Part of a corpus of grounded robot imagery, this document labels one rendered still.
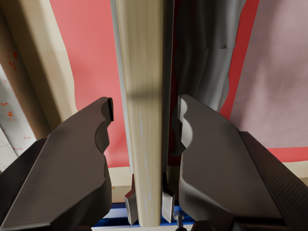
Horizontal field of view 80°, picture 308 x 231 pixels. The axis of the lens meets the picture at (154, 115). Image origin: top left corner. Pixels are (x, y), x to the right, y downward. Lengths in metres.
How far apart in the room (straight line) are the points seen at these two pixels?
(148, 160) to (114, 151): 0.15
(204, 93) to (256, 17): 0.10
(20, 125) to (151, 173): 0.18
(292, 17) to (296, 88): 0.10
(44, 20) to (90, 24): 0.05
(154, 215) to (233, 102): 0.19
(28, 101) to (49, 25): 0.09
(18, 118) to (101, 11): 0.16
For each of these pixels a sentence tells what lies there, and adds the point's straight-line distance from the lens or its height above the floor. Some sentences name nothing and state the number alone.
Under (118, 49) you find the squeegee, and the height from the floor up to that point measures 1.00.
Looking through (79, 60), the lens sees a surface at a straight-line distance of 0.25.
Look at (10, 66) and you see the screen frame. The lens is 0.26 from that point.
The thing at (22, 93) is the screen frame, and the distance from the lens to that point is 0.27.
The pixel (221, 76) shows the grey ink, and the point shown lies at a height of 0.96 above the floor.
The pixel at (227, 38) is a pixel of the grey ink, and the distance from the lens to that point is 0.25.
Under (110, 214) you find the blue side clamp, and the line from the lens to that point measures 0.38.
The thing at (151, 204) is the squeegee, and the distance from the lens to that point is 0.24.
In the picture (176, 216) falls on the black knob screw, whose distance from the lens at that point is 0.37.
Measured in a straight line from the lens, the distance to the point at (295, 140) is 0.39.
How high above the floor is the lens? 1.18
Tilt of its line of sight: 57 degrees down
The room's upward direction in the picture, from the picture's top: 176 degrees clockwise
